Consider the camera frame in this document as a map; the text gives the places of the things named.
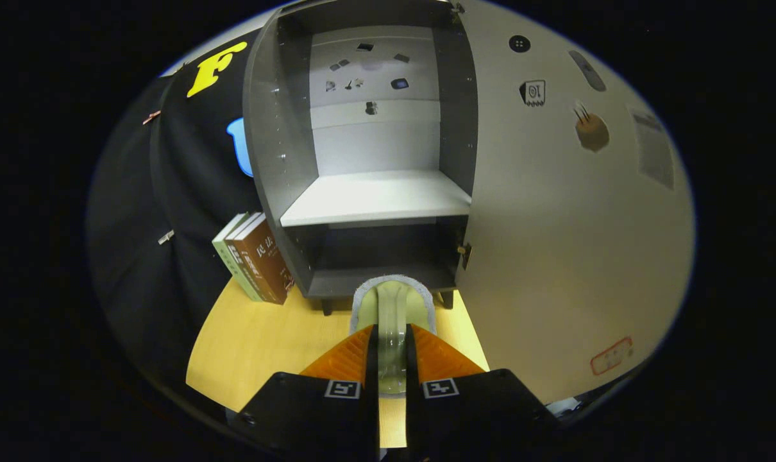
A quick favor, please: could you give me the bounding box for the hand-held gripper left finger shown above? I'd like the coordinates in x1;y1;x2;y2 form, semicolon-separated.
234;324;381;462

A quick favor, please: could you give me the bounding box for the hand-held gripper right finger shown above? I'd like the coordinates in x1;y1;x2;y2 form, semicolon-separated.
405;323;561;462

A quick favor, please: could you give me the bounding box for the small green dish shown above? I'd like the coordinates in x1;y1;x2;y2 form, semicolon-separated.
350;275;437;395

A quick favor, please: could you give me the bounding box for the brown book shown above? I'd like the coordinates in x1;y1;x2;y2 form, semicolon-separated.
234;220;297;305

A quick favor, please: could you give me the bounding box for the dark grey cabinet body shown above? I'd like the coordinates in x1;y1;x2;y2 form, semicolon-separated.
244;0;478;316

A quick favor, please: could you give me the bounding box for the black backdrop cloth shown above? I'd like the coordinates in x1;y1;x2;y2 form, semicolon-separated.
85;29;286;398

